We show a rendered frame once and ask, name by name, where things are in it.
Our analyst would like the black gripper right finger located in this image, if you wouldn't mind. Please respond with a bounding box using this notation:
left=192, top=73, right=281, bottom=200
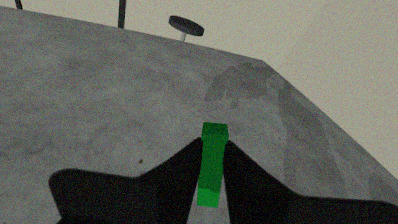
left=223, top=140, right=398, bottom=224

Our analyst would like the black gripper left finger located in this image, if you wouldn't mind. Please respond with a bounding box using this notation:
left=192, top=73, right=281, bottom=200
left=48, top=137, right=203, bottom=224

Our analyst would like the green rectangular post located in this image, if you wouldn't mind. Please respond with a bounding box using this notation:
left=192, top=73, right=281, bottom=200
left=197, top=122, right=229, bottom=208

